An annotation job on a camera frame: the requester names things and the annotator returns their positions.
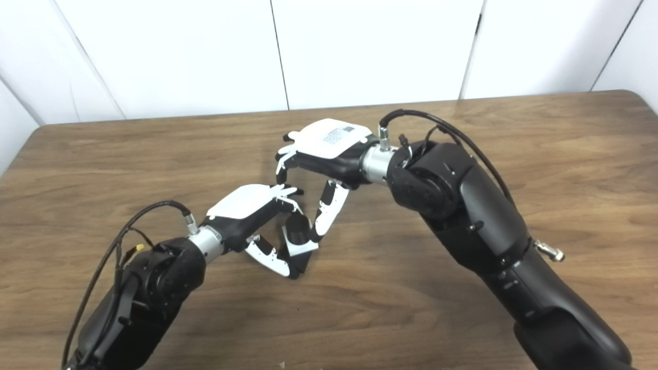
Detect white and black left hand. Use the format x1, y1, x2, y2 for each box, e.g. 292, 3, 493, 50
205, 183, 305, 278

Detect black peg with base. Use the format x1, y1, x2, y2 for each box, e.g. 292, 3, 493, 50
282, 212, 313, 280

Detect white and black right hand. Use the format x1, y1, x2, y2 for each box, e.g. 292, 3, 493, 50
275, 118, 378, 243

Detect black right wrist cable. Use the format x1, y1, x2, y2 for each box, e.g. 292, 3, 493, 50
378, 109, 515, 204

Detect thin wires with yellow connector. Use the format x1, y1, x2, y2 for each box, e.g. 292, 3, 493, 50
116, 229, 155, 278

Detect white square piece with hole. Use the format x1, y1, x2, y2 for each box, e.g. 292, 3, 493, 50
280, 226, 319, 257

